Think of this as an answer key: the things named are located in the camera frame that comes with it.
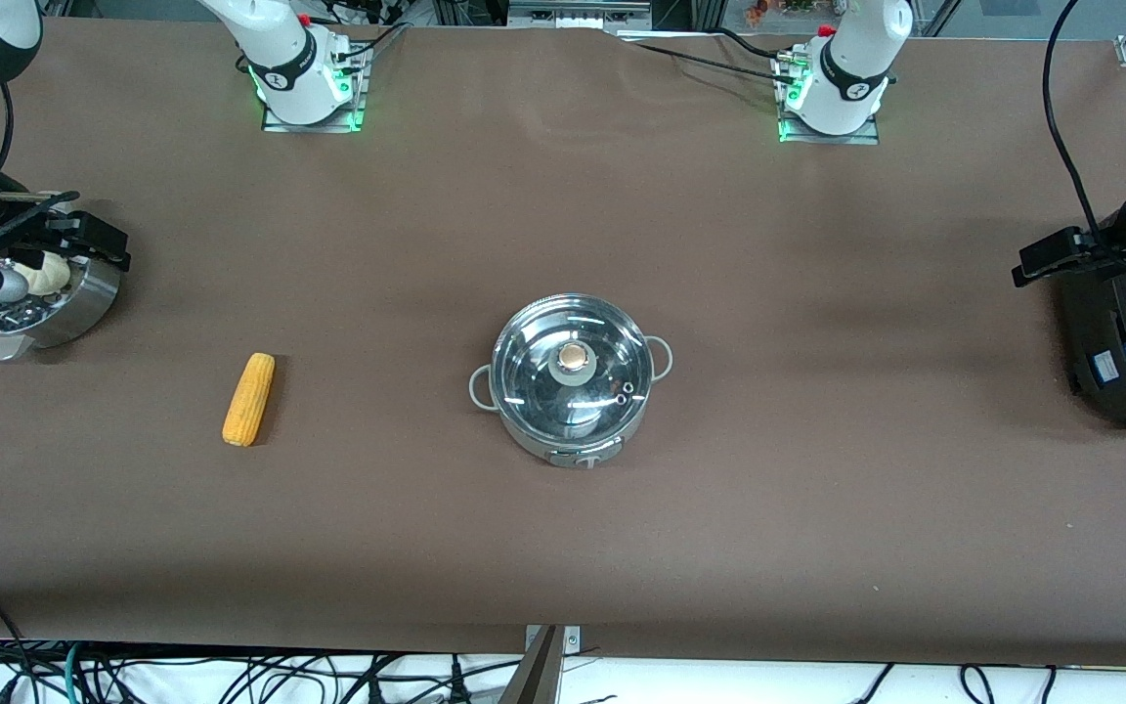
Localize yellow corn cob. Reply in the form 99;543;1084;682
222;352;277;448

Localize glass lid with knob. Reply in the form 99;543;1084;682
490;293;650;439

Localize steel steamer pot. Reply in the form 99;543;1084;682
0;191;122;363

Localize white garlic bulb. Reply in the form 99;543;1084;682
11;251;72;297

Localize black rice cooker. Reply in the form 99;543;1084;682
1052;171;1126;431

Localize brown table cover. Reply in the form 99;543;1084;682
0;18;1126;668

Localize dark grey pole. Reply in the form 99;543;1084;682
497;626;564;704

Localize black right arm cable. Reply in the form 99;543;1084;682
0;83;80;275

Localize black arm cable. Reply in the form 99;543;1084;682
0;83;80;275
1044;0;1126;255

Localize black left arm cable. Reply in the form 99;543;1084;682
1044;0;1126;255

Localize black base connector cables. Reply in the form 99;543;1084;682
333;0;412;65

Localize short black table cable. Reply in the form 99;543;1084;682
715;27;784;60

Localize long black table cable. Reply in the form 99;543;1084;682
622;41;799;87

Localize steel pot with handles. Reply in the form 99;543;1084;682
468;291;673;470

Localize metal frame rail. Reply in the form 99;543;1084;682
507;0;654;32

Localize silver table edge bracket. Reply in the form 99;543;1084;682
524;624;582;654

